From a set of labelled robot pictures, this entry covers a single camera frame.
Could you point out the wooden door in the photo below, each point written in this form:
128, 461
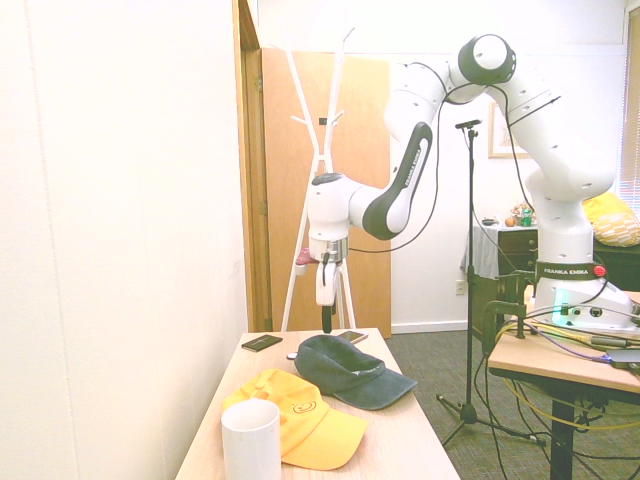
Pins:
367, 100

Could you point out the red emergency stop button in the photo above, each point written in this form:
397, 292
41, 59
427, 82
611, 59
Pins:
599, 271

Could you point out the yellow baseball cap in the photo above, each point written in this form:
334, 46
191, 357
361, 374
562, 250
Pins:
310, 425

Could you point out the orange fruit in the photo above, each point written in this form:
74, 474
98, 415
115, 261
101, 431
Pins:
509, 223

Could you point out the black table clamp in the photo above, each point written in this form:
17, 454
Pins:
505, 305

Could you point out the green soda can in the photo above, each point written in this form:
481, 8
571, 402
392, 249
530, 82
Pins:
526, 218

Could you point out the window blinds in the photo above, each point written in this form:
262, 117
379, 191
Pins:
631, 100

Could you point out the black tripod stand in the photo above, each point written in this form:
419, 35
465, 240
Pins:
469, 300

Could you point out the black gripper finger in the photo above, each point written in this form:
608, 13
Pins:
327, 320

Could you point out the black flat device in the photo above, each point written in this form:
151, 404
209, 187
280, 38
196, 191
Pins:
624, 358

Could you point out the maroon white camera mount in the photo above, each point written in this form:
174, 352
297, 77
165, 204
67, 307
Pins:
305, 260

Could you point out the grey cloth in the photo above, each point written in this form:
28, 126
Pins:
482, 250

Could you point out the black camera on stand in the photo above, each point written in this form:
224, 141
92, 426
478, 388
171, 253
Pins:
469, 124

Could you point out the framed wall picture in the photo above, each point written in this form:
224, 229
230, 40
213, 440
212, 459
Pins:
497, 140

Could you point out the black table leg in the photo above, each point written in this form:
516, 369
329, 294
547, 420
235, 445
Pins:
561, 440

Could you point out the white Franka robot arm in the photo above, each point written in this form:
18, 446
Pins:
560, 150

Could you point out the white coat rack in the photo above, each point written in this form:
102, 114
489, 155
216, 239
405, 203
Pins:
334, 100

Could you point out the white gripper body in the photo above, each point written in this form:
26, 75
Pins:
327, 292

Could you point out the yellow patterned pillow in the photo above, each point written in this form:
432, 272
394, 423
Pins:
612, 220

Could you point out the dark blue baseball cap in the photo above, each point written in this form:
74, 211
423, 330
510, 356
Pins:
345, 372

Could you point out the white baseboard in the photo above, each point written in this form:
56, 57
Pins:
430, 327

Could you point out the white mug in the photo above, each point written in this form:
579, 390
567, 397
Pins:
250, 445

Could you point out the dark wooden dresser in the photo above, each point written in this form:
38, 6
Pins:
515, 250

